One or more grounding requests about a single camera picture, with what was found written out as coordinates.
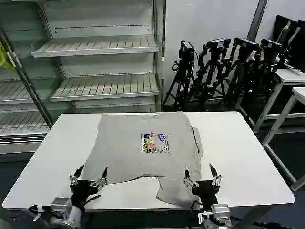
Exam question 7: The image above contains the grey metal pole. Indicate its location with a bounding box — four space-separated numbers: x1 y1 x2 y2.
0 25 53 129

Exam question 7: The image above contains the white metal shelf rack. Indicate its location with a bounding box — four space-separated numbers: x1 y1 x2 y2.
30 0 166 113

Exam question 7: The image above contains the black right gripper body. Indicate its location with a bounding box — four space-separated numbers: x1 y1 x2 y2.
191 180 219 208

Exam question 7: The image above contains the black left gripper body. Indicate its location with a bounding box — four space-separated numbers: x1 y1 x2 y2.
70 179 103 211

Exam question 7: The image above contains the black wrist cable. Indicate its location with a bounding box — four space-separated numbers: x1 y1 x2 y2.
82 194 102 206
190 199 203 217

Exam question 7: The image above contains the black monitor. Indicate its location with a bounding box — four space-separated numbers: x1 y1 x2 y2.
274 15 298 51
287 19 305 73

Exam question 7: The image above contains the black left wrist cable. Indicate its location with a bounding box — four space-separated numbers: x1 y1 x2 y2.
82 194 102 206

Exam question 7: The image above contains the white rounded table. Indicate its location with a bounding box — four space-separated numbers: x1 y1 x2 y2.
2 111 296 213

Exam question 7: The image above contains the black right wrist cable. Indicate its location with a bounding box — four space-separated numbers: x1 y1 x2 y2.
190 199 203 217

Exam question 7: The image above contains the black camera tripod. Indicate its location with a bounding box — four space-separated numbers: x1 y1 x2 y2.
163 40 200 112
225 37 261 109
196 39 232 107
256 38 290 105

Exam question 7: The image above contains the pale glass-fronted shelf unit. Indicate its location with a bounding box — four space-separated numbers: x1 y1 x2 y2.
0 0 63 153

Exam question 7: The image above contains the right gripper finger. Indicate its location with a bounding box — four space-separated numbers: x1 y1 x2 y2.
183 169 197 189
209 163 222 186

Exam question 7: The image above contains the grey printed t-shirt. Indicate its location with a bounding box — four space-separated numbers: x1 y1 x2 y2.
82 112 203 204

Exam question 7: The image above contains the yellow-green cloth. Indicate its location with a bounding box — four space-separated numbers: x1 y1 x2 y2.
0 42 15 72

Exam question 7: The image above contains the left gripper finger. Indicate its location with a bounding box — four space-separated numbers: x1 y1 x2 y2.
90 167 108 188
69 165 85 186

